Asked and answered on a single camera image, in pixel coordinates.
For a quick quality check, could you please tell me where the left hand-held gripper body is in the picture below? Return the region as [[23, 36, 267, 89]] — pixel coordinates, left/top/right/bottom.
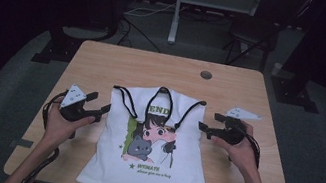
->
[[57, 82, 108, 128]]

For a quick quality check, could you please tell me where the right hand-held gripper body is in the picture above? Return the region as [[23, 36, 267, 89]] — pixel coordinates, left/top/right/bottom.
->
[[208, 103, 264, 151]]

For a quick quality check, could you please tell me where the white printed tank top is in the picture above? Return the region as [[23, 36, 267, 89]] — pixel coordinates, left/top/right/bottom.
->
[[75, 73, 228, 183]]

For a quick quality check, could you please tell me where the person's right hand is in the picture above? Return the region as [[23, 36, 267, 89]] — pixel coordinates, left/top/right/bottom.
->
[[206, 115, 267, 179]]

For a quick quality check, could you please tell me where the person's left hand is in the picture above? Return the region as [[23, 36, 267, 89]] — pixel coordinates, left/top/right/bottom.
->
[[40, 103, 97, 158]]

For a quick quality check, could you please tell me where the grey round table grommet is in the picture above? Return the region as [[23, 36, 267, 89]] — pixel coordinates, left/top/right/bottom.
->
[[199, 70, 214, 82]]

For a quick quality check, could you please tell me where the black stand base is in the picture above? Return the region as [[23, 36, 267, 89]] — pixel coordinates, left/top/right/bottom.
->
[[30, 17, 116, 76], [264, 0, 326, 115]]

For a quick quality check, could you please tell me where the grey tape strip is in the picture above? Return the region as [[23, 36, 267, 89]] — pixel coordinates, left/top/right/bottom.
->
[[8, 137, 34, 152]]

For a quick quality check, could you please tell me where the black chair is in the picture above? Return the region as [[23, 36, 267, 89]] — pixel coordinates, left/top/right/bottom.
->
[[220, 13, 283, 74]]

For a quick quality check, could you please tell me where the right hand-held gripper black cable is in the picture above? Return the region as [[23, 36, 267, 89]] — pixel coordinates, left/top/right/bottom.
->
[[225, 124, 307, 183]]

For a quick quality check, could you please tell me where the hand-held gripper black cable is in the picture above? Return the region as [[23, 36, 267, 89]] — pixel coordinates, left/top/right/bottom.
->
[[17, 84, 72, 183], [225, 124, 307, 183]]

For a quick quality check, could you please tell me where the left hand-held gripper black cable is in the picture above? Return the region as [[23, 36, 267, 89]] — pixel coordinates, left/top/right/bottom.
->
[[17, 84, 72, 183]]

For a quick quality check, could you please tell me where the black floor cable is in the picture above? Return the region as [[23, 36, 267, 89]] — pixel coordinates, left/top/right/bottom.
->
[[114, 16, 167, 54]]

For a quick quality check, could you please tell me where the white floor cable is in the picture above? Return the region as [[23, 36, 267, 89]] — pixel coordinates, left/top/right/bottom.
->
[[123, 0, 181, 25]]

